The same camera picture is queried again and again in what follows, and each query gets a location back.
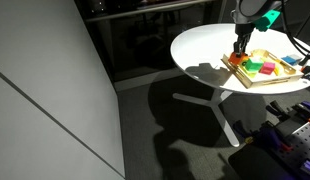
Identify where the black perforated mounting board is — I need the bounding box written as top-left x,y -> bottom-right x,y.
284,121 -> 310,169

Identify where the metal handrail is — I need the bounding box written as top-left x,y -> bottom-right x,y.
83,0 -> 217,23

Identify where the white table base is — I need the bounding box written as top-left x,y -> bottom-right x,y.
172,87 -> 241,148

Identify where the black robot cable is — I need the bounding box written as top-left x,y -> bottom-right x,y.
280,0 -> 310,63

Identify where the wooden tray box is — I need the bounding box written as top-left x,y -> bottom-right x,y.
220,48 -> 305,90

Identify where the dark green foam block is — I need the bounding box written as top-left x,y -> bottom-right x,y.
244,57 -> 265,73

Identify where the blue foam block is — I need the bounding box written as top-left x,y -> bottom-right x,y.
280,55 -> 298,66

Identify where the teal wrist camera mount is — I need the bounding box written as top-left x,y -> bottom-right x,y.
253,9 -> 282,33

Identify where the orange cube with black circles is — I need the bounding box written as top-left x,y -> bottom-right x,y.
238,55 -> 251,67

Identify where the magenta foam block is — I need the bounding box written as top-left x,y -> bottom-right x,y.
259,61 -> 276,76

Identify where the light green foam block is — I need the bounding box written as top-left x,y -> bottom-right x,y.
239,64 -> 259,79

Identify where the purple clamp with orange handle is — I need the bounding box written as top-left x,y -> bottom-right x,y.
232,120 -> 287,152
290,101 -> 310,127

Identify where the orange foam block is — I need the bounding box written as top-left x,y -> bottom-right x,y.
227,51 -> 245,66

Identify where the black spring clamp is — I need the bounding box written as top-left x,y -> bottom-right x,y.
265,100 -> 290,122

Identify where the black cart platform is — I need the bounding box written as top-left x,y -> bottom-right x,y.
227,144 -> 297,180

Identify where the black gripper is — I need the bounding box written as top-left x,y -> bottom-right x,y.
232,22 -> 256,56

